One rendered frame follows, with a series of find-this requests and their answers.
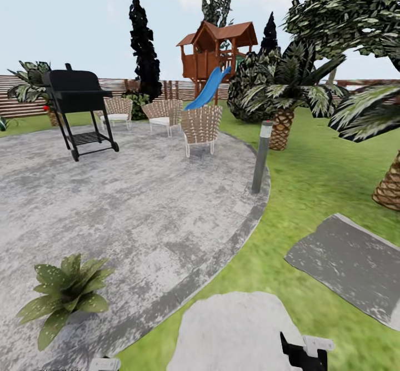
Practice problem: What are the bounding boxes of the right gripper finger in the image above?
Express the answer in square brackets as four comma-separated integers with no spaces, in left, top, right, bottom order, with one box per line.
[280,333,289,356]

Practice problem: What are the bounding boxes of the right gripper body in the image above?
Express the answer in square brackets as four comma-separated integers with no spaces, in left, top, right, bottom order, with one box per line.
[288,344,328,371]

